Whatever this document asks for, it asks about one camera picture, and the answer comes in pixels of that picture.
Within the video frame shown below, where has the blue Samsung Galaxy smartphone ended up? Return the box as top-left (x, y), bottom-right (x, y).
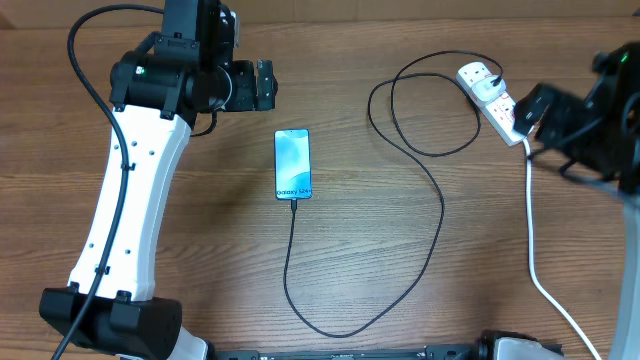
top-left (274, 128), bottom-right (313, 200)

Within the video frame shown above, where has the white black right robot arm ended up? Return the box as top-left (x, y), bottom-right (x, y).
top-left (514, 42), bottom-right (639, 359)

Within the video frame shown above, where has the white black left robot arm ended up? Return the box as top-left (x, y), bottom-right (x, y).
top-left (39, 0), bottom-right (277, 359)

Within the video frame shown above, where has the white charger plug adapter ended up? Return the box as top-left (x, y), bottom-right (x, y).
top-left (472, 76), bottom-right (506, 106)

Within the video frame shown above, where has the white power extension strip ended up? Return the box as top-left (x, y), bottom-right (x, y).
top-left (456, 62), bottom-right (530, 152)

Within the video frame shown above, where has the brown cardboard backdrop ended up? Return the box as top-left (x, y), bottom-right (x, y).
top-left (1, 0), bottom-right (639, 29)

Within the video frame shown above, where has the white extension strip cord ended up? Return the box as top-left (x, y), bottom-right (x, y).
top-left (521, 138), bottom-right (604, 360)

